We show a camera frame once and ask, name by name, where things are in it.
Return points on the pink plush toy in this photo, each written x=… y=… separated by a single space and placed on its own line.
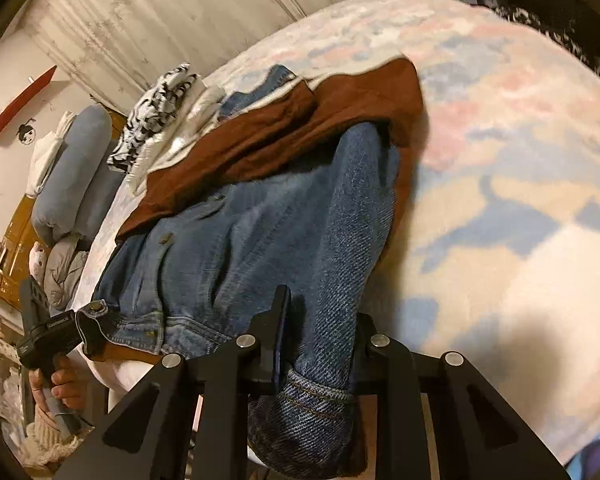
x=37 y=262

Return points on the blue grey pillow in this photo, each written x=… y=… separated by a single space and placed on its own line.
x=102 y=195
x=80 y=160

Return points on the white folded puffer jacket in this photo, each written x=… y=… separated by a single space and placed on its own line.
x=190 y=125

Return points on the person's left hand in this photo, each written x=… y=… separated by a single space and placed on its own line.
x=69 y=385

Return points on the denim jacket with brown sleeves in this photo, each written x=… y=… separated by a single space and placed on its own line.
x=280 y=210

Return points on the cream folded cloth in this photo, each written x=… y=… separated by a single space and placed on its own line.
x=65 y=122

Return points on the beige leaf print curtain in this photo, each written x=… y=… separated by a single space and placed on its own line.
x=180 y=10

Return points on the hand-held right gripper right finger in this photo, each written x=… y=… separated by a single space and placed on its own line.
x=395 y=385

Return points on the red wall shelf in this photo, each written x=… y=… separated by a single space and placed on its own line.
x=22 y=102

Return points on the person's left forearm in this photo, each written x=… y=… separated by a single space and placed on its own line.
x=50 y=442

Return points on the cartoon face wall sticker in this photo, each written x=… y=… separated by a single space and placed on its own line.
x=27 y=132

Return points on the black white patterned folded garment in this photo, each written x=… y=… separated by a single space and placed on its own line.
x=150 y=105

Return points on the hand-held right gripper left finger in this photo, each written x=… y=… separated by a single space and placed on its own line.
x=275 y=320

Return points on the white folded towel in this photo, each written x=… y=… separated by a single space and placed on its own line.
x=45 y=160

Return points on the black white patterned cloth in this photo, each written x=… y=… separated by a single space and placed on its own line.
x=555 y=30

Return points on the cluttered bedside shelf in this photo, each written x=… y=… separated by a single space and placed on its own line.
x=0 y=375

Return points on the wooden headboard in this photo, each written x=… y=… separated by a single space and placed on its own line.
x=17 y=240

